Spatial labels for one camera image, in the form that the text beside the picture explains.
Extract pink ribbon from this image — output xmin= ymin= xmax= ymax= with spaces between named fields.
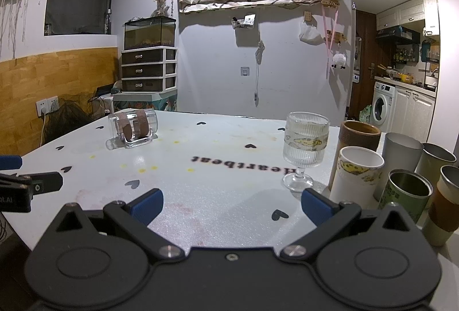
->
xmin=322 ymin=5 xmax=341 ymax=80

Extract black range hood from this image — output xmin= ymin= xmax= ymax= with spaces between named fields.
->
xmin=375 ymin=26 xmax=421 ymax=45

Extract hanging white cord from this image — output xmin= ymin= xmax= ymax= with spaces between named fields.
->
xmin=253 ymin=40 xmax=265 ymax=107

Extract tall brown cup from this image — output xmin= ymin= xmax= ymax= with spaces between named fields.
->
xmin=336 ymin=120 xmax=382 ymax=168

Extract white sheep plush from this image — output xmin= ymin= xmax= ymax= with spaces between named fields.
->
xmin=330 ymin=52 xmax=347 ymax=71

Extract small clear wall shelf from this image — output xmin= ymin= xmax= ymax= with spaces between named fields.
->
xmin=232 ymin=13 xmax=257 ymax=29

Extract white wall socket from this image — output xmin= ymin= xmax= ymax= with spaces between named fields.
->
xmin=35 ymin=95 xmax=60 ymax=117

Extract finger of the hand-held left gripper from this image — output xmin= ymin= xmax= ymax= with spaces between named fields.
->
xmin=0 ymin=171 xmax=64 ymax=195
xmin=0 ymin=155 xmax=23 ymax=171

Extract ribbed glass goblet yellow print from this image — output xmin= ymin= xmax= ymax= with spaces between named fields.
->
xmin=282 ymin=112 xmax=330 ymax=192

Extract white face mask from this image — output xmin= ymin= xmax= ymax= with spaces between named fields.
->
xmin=298 ymin=20 xmax=324 ymax=45

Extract white drawer unit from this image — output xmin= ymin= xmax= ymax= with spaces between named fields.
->
xmin=120 ymin=47 xmax=179 ymax=92

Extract white macrame wall hanging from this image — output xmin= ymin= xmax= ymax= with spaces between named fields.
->
xmin=0 ymin=0 xmax=41 ymax=59

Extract black mesh net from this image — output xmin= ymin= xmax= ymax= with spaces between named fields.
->
xmin=46 ymin=93 xmax=94 ymax=147

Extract cup with brown sleeve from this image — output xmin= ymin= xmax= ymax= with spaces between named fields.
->
xmin=421 ymin=165 xmax=459 ymax=247

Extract glass fish tank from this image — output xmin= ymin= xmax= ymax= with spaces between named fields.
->
xmin=123 ymin=16 xmax=177 ymax=51

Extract steel cup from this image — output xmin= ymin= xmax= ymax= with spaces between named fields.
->
xmin=414 ymin=143 xmax=458 ymax=187

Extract white upper kitchen cabinet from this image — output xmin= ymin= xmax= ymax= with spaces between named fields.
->
xmin=376 ymin=0 xmax=441 ymax=36

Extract grey metal cup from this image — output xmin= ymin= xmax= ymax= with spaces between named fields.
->
xmin=373 ymin=132 xmax=425 ymax=201

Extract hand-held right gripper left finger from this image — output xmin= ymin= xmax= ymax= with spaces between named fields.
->
xmin=63 ymin=188 xmax=184 ymax=263

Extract white kitchen cabinet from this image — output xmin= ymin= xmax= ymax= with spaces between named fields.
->
xmin=392 ymin=87 xmax=436 ymax=144
xmin=376 ymin=0 xmax=441 ymax=36

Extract green tin can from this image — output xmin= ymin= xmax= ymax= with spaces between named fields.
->
xmin=378 ymin=169 xmax=434 ymax=224

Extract white lower kitchen cabinet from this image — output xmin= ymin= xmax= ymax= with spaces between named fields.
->
xmin=392 ymin=87 xmax=436 ymax=144

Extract black laptop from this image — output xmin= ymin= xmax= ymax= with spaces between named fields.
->
xmin=95 ymin=83 xmax=116 ymax=97

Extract dark wooden door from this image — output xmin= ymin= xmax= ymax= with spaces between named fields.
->
xmin=349 ymin=9 xmax=378 ymax=120

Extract clear glass mug brown bands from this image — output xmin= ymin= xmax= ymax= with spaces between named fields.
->
xmin=106 ymin=109 xmax=159 ymax=150

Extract white cup yellow print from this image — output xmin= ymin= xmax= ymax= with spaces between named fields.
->
xmin=329 ymin=146 xmax=385 ymax=207

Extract dried flower bouquet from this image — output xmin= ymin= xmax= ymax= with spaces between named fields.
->
xmin=153 ymin=0 xmax=172 ymax=17

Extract painted cabinet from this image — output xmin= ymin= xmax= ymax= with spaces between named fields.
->
xmin=112 ymin=90 xmax=179 ymax=113

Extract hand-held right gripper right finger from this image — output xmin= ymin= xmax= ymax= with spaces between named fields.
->
xmin=281 ymin=188 xmax=417 ymax=263

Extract white washing machine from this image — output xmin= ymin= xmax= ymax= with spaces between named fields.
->
xmin=370 ymin=81 xmax=396 ymax=134

